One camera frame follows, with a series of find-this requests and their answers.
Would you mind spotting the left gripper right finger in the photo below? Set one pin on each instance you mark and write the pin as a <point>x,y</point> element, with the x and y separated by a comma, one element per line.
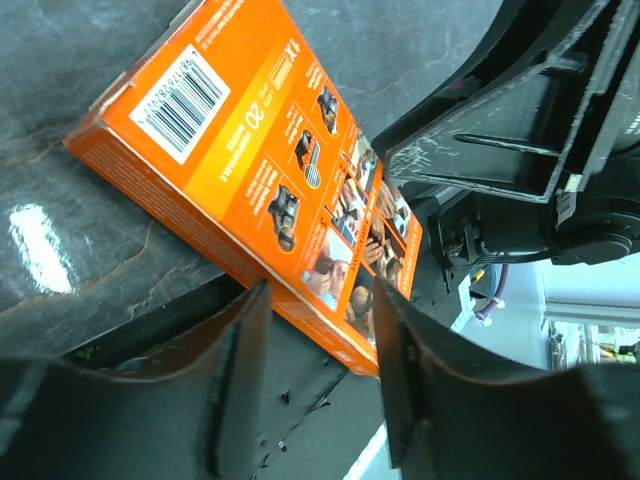
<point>455,410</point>

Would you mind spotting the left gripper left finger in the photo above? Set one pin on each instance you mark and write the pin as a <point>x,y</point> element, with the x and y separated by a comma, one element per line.
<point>125,410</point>

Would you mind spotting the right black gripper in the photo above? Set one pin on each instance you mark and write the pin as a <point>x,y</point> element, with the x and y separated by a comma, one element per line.
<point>536,108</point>

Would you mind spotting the orange Styler razor box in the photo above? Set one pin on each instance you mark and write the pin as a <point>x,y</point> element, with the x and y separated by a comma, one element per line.
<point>229,131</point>

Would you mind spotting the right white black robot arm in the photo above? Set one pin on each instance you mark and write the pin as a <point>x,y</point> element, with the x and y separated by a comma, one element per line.
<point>593,226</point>

